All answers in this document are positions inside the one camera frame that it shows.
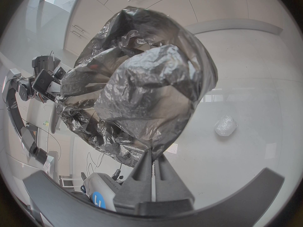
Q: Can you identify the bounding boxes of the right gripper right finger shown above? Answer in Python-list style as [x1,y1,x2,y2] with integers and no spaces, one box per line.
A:
[154,154,196,205]

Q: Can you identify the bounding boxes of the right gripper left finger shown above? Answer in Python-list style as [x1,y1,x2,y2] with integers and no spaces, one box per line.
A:
[113,149,153,213]

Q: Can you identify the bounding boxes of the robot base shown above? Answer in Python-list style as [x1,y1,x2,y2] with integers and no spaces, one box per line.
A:
[80,170,124,212]

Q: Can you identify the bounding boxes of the beige low cabinet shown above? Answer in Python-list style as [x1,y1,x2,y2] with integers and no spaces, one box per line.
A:
[63,0,250,56]

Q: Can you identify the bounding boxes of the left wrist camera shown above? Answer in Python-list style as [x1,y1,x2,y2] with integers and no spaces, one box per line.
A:
[52,66,67,83]

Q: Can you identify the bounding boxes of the white cable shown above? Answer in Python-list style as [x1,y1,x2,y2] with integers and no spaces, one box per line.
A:
[86,151,105,174]

